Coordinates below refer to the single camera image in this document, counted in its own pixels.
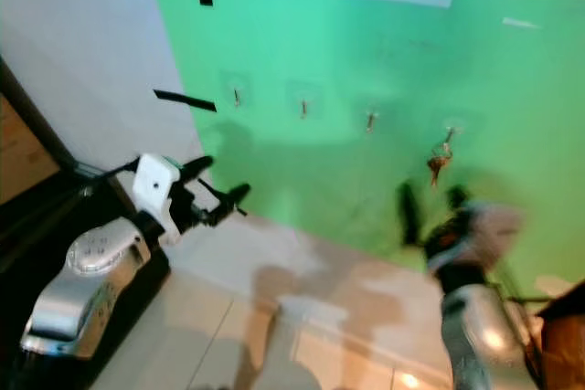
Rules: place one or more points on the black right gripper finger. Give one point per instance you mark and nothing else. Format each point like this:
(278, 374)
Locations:
(460, 200)
(410, 216)

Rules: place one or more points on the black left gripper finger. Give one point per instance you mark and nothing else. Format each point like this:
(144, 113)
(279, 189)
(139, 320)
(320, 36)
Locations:
(233, 203)
(197, 166)

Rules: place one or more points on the bunch of keys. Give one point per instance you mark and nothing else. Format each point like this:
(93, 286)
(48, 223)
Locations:
(437, 164)

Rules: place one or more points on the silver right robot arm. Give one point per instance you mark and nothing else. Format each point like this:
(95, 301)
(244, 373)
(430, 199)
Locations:
(480, 335)

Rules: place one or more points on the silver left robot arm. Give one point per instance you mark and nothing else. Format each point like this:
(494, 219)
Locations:
(87, 271)

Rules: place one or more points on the slanted black tape strip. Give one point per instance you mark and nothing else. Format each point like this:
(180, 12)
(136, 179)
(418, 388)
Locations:
(185, 100)

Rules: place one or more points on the dark cabinet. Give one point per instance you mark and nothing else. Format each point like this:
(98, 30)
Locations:
(27, 262)

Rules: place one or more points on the brown printed board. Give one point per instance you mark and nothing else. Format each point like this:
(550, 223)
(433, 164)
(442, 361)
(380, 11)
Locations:
(26, 157)

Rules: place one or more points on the brown wooden cabinet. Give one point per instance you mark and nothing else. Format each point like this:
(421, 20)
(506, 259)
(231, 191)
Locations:
(565, 344)

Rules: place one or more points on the small white tape strip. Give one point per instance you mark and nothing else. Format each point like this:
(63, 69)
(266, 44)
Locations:
(521, 23)

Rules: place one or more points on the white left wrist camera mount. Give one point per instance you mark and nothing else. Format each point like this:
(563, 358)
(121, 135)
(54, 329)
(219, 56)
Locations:
(154, 187)

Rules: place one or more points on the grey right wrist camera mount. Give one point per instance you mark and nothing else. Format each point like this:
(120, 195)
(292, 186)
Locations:
(498, 230)

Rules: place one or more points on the small metal wall hook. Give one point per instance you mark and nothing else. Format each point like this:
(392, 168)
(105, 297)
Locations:
(303, 109)
(370, 121)
(236, 96)

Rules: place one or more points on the green wall sheet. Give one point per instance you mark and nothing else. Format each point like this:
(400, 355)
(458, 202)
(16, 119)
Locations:
(338, 61)

